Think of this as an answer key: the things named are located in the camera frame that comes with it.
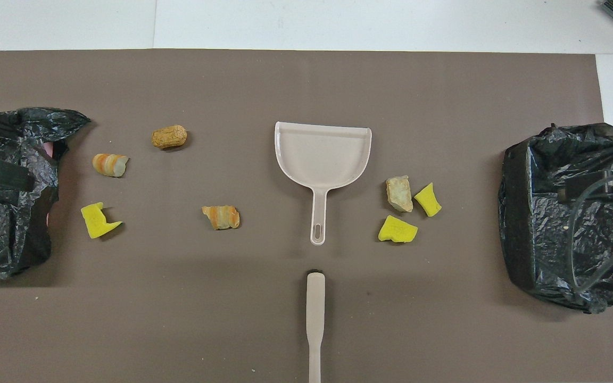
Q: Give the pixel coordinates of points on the pink plastic bin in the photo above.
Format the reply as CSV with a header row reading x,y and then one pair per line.
x,y
49,150

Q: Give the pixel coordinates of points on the brown peanut-shaped bread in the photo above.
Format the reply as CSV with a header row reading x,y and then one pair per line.
x,y
169,137

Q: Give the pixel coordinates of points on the pale rock-like bread chunk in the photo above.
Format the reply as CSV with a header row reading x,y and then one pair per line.
x,y
399,194

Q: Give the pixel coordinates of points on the right black trash bag bin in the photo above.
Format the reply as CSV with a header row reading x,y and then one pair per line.
x,y
535,250

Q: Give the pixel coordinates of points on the brown table mat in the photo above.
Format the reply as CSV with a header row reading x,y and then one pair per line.
x,y
285,80

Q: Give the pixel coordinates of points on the black trash bag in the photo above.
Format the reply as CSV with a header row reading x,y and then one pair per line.
x,y
14,234

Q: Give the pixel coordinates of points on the orange striped bread roll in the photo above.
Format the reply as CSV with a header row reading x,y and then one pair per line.
x,y
108,165

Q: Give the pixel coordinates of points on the yellow sponge with green back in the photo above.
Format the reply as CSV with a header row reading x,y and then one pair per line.
x,y
95,223

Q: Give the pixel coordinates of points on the wide yellow sponge piece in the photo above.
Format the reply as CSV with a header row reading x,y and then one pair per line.
x,y
397,230

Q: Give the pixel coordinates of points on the small yellow sponge piece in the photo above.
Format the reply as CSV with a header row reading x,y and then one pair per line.
x,y
428,201

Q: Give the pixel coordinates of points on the beige plastic dustpan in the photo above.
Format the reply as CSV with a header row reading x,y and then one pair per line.
x,y
322,154

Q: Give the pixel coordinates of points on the beige hand brush black bristles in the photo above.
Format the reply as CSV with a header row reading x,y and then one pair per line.
x,y
315,303

